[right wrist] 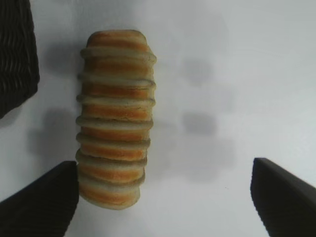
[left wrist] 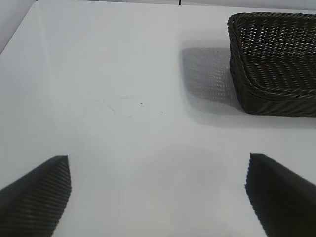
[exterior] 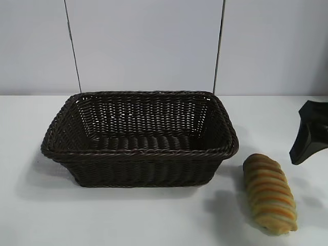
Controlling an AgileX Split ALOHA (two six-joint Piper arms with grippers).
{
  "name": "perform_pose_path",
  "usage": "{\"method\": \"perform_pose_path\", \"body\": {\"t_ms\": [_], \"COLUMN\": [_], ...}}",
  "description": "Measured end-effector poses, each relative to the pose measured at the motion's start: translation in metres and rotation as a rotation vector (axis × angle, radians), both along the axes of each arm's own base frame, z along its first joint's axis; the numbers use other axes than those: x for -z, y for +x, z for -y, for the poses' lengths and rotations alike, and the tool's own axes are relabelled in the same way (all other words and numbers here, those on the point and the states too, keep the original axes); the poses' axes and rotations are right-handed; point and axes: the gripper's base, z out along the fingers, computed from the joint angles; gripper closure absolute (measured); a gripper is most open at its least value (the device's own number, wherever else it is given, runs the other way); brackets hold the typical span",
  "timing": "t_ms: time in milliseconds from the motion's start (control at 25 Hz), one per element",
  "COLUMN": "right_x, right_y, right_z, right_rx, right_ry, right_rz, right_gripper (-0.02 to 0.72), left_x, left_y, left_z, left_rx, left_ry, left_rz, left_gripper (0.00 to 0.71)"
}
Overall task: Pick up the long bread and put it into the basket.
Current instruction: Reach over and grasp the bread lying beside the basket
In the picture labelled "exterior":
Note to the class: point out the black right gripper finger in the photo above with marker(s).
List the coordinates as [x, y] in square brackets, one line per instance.
[315, 138]

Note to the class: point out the long striped bread loaf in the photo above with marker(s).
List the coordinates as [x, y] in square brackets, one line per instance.
[269, 189]

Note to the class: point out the dark brown woven basket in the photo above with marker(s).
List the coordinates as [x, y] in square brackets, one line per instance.
[138, 166]

